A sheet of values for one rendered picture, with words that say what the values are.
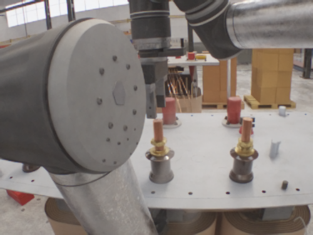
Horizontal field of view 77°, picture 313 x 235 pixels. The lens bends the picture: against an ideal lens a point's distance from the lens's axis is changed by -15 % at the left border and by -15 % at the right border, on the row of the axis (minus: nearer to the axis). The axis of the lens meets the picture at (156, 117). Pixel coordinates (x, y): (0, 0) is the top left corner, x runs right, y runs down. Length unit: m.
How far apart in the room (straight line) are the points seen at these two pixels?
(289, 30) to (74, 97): 0.36
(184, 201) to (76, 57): 0.58
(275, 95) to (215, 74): 1.54
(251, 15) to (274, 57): 5.09
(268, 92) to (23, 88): 5.56
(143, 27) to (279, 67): 5.15
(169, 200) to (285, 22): 0.54
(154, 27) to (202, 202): 0.49
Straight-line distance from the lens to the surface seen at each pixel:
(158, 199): 0.69
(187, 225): 1.01
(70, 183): 0.25
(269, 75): 5.56
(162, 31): 0.59
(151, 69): 0.58
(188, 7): 0.49
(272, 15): 0.43
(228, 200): 0.69
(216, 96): 5.52
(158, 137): 0.69
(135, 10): 0.60
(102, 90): 0.19
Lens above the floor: 1.82
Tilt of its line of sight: 21 degrees down
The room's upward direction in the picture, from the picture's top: 4 degrees counter-clockwise
